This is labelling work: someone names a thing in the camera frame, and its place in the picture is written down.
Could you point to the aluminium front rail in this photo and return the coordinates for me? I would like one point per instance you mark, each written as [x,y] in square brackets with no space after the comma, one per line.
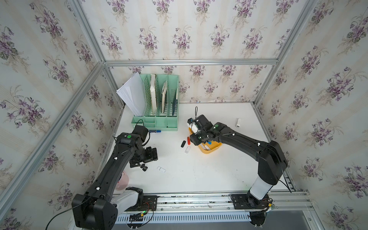
[222,202]

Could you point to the white paper stack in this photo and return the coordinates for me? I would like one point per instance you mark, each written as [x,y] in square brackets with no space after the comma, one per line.
[133,95]

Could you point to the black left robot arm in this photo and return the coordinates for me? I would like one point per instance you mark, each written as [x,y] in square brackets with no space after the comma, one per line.
[97,208]

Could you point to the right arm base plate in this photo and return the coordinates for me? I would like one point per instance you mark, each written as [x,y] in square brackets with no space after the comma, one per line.
[248,201]

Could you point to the green desk file organizer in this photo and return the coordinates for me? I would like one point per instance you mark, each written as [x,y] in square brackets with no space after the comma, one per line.
[162,102]

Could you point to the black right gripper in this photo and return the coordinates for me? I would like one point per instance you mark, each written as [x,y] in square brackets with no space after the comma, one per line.
[193,140]

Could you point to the black binder clips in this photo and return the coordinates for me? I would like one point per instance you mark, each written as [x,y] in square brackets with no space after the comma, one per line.
[144,167]

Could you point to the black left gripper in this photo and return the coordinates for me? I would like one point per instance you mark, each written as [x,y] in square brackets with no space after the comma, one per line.
[150,156]

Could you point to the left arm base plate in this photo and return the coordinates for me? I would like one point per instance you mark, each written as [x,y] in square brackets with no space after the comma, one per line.
[144,201]

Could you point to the yellow plastic storage box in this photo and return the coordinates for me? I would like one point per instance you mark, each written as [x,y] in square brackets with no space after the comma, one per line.
[205,147]

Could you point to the pink pen cup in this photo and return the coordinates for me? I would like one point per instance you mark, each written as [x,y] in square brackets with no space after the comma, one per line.
[122,182]

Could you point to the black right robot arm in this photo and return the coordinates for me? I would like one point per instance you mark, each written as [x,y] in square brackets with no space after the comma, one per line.
[270,158]

